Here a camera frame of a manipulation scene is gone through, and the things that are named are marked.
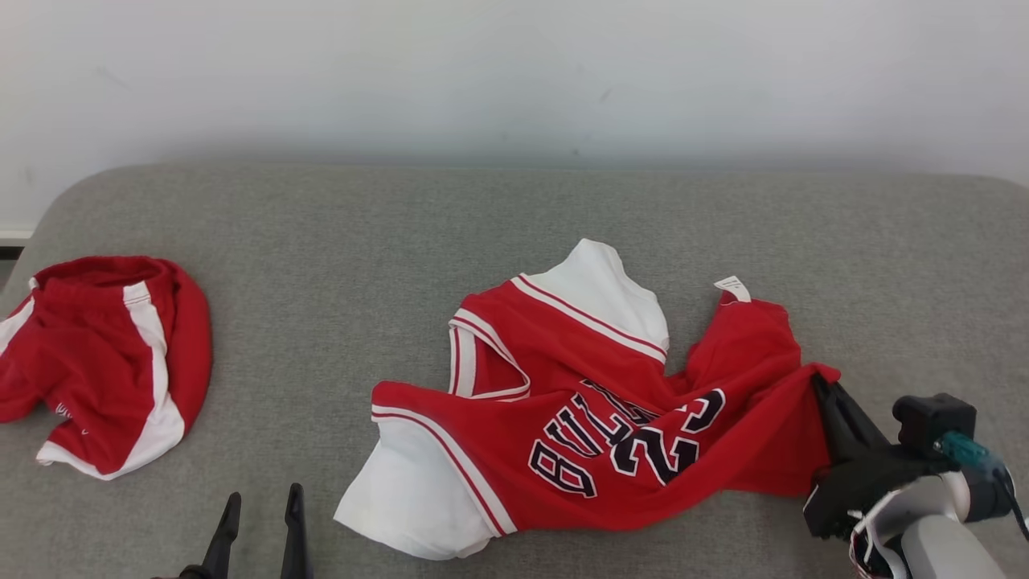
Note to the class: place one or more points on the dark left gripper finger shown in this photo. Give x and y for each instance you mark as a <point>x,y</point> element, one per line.
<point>223,539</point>
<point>294,535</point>

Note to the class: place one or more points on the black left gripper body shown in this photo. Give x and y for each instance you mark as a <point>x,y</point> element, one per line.
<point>189,573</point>

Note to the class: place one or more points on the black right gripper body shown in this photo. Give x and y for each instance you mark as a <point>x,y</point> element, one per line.
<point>864,486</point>

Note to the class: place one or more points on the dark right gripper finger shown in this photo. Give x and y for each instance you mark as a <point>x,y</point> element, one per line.
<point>860,422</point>
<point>828,426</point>

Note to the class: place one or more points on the red white basketball shorts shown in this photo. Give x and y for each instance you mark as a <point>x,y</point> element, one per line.
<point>96,362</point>

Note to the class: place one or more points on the red Bulls basketball jersey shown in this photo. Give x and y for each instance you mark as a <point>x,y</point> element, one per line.
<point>563,418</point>

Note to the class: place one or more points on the white black baseboard strip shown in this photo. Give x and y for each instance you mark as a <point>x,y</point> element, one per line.
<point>12,241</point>

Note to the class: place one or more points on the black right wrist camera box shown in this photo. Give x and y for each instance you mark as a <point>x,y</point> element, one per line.
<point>932,418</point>

